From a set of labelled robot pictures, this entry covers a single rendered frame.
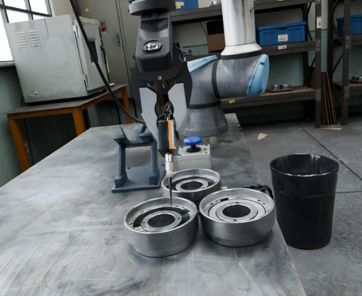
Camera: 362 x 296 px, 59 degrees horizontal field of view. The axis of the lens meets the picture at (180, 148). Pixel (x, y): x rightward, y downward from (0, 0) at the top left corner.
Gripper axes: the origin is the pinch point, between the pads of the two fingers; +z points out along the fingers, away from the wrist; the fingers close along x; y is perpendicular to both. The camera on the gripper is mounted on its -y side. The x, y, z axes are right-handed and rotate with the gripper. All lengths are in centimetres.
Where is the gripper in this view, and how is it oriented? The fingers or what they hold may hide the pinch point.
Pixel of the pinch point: (168, 133)
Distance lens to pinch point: 52.8
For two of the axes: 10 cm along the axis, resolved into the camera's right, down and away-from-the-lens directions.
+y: 0.8, -3.0, 9.5
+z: 1.2, 9.5, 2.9
